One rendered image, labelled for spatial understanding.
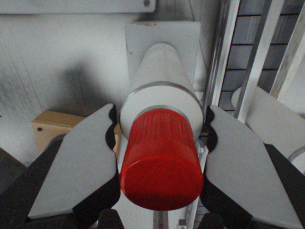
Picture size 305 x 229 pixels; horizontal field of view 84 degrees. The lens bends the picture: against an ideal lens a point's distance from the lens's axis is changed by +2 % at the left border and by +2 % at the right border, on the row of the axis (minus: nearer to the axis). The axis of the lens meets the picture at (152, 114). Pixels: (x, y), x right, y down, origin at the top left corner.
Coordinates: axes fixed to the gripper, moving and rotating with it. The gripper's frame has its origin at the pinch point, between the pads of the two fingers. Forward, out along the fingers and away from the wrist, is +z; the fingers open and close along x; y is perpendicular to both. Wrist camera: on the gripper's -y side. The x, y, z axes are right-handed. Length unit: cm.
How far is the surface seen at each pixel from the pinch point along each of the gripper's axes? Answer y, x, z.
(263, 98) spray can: 4.6, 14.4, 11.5
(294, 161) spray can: 6.5, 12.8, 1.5
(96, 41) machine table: -1.8, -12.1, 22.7
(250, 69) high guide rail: -0.1, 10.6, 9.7
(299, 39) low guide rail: -2.7, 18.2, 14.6
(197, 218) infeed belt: 46, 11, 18
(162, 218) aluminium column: 44.7, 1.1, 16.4
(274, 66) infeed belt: 1.6, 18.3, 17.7
